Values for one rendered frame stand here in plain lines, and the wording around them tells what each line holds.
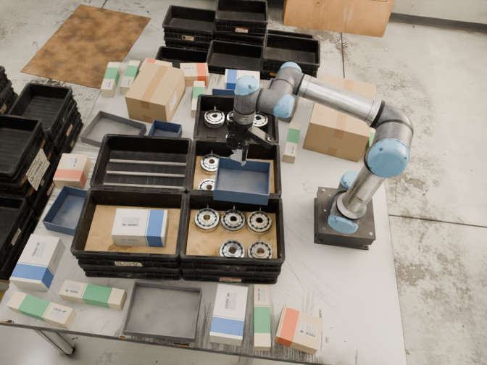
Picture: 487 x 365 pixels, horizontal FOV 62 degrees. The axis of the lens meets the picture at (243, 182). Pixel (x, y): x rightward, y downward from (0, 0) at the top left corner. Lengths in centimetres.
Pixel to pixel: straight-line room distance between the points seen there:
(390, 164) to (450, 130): 248
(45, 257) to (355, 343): 127
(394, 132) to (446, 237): 182
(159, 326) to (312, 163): 110
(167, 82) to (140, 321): 123
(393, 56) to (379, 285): 284
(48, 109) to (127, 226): 150
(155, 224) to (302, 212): 71
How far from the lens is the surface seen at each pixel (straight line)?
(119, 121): 231
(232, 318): 161
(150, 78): 231
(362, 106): 140
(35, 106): 304
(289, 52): 318
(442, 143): 363
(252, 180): 156
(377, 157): 130
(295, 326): 164
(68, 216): 200
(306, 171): 211
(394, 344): 182
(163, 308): 172
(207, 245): 168
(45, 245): 185
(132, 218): 167
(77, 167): 206
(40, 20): 457
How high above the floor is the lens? 232
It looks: 54 degrees down
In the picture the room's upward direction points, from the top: 7 degrees clockwise
